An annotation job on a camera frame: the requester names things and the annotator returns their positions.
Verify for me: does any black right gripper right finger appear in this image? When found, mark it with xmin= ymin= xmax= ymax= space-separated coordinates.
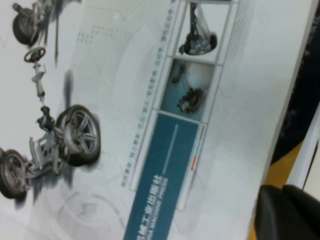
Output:
xmin=282 ymin=183 xmax=320 ymax=240

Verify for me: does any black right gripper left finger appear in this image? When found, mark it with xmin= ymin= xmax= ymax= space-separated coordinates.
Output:
xmin=254 ymin=184 xmax=301 ymax=240

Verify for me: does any white car suspension book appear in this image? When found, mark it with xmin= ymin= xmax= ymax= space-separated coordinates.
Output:
xmin=0 ymin=0 xmax=316 ymax=240

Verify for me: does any white book orange edge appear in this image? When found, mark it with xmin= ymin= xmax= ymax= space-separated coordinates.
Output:
xmin=288 ymin=99 xmax=320 ymax=191

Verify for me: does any dark robotics book orange print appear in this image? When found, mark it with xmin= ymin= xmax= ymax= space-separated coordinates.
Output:
xmin=269 ymin=14 xmax=320 ymax=173

